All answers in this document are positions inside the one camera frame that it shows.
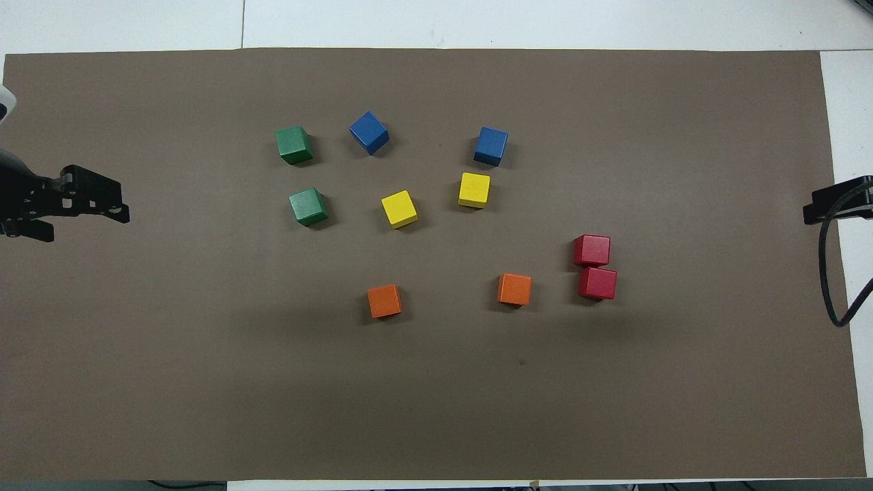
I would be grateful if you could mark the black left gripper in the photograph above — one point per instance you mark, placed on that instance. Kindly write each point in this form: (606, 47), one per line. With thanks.
(20, 194)

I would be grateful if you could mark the red wooden cube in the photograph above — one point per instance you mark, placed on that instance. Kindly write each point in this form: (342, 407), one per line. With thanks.
(591, 249)
(597, 282)

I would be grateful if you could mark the green wooden cube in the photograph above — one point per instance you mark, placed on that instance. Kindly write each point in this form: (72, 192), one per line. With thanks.
(294, 142)
(307, 204)

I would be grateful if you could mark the orange wooden cube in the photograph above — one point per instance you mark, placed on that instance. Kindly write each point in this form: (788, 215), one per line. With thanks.
(384, 300)
(514, 288)

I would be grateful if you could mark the blue wooden cube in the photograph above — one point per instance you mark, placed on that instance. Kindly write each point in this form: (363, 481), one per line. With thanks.
(368, 131)
(491, 145)

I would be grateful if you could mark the yellow wooden cube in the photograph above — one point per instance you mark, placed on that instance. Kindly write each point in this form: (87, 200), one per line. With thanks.
(399, 207)
(474, 189)

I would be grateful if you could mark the brown table mat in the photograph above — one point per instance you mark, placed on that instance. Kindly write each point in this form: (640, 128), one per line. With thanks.
(436, 382)

